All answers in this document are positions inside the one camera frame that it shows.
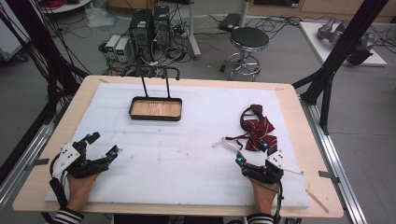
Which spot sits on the grey table leg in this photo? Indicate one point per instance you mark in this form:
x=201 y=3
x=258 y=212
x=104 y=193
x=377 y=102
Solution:
x=193 y=37

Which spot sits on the black computer tower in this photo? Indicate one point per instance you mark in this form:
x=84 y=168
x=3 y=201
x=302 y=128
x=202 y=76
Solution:
x=162 y=26
x=140 y=34

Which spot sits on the white power supply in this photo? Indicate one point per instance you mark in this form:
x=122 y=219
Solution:
x=122 y=49
x=112 y=45

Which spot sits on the black rack with wooden tray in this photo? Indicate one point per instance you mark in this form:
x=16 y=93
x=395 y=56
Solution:
x=155 y=109

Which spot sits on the grey case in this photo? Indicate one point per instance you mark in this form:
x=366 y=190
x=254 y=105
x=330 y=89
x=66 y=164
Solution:
x=11 y=40

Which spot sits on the grey metal bracket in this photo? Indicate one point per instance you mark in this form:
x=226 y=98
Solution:
x=328 y=175
x=37 y=162

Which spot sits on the black round stool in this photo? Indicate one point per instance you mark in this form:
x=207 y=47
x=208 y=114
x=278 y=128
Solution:
x=249 y=39

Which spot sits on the white floor board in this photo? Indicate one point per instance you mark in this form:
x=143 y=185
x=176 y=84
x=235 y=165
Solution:
x=314 y=40

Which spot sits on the black frame post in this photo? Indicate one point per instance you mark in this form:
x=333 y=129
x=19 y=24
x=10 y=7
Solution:
x=342 y=46
x=34 y=40

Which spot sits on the thin wooden stick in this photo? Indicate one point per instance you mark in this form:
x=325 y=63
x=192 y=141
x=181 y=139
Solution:
x=317 y=201

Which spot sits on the person's right hand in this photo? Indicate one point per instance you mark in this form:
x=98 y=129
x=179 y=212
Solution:
x=264 y=196

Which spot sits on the black flat box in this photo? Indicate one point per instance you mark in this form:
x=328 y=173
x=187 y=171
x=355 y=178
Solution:
x=229 y=21

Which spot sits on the aluminium rail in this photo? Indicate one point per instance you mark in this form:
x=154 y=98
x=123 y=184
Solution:
x=21 y=165
x=336 y=161

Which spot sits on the striped dark red bow tie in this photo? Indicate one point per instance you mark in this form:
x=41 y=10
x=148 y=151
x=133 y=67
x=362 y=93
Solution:
x=260 y=133

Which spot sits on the white round table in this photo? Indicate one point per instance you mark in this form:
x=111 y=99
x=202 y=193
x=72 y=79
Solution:
x=67 y=6

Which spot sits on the white foam mat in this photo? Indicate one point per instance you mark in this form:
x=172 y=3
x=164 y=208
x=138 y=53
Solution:
x=174 y=155

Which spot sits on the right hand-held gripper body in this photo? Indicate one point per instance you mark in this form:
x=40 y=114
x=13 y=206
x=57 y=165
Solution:
x=264 y=172

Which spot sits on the clear plastic bag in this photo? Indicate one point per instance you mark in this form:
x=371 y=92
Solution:
x=99 y=17

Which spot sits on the person's left hand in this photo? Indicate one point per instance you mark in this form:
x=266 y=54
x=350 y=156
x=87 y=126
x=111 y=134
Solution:
x=80 y=189

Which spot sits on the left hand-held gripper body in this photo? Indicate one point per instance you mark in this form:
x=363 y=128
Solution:
x=70 y=158

